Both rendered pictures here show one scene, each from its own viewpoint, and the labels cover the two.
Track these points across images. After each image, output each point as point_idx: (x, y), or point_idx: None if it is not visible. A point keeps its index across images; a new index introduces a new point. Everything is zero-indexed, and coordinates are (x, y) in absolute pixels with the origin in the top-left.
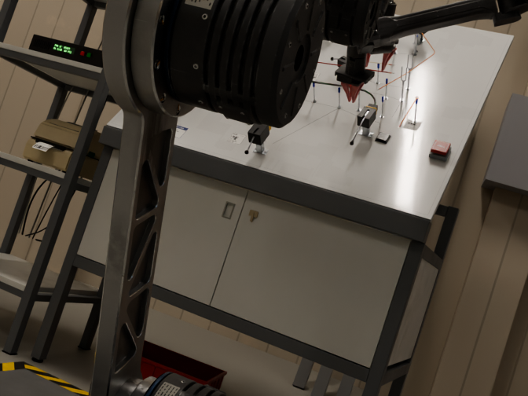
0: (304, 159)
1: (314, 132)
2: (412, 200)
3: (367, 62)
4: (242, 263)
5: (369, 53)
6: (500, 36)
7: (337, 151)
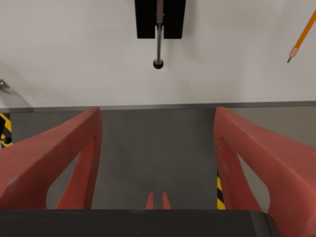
0: (79, 75)
1: (26, 5)
2: (305, 84)
3: (93, 139)
4: None
5: (68, 162)
6: None
7: (122, 38)
